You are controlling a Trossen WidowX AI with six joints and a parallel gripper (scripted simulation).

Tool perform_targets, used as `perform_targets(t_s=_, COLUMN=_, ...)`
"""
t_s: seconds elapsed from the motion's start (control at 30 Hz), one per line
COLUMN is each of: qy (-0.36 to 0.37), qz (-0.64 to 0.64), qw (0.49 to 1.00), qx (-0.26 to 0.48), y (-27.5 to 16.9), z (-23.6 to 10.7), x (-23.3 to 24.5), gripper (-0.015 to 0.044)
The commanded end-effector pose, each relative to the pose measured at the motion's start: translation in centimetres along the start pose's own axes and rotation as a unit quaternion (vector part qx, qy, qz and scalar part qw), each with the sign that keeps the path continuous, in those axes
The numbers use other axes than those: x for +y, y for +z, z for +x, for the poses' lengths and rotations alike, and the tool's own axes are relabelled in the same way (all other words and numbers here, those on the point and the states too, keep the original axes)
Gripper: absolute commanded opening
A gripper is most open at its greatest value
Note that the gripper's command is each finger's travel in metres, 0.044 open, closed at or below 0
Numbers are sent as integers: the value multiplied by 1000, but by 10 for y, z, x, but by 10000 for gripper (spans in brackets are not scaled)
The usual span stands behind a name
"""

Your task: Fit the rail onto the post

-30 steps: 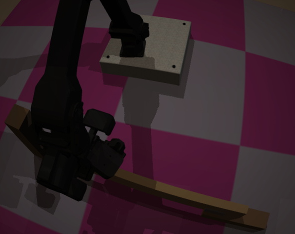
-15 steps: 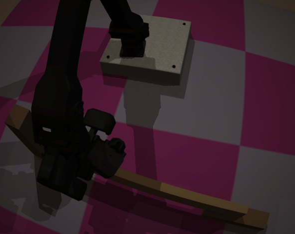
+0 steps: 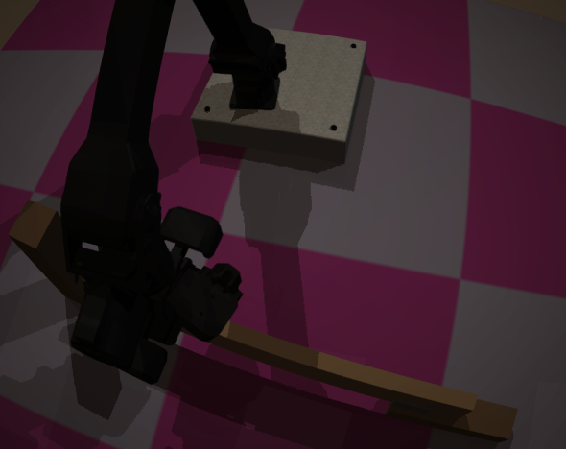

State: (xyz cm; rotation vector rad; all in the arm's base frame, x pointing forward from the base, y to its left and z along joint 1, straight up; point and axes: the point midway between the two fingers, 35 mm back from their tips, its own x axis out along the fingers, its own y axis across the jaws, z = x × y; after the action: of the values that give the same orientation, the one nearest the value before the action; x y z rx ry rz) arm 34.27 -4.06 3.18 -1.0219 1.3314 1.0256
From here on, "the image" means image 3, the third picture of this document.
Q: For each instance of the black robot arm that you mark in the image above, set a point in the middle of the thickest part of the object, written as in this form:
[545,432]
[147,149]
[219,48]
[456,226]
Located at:
[110,197]

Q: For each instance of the long wooden rail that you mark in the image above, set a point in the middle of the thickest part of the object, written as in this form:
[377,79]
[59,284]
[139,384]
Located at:
[342,373]

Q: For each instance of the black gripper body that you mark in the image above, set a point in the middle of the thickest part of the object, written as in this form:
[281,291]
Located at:
[187,229]

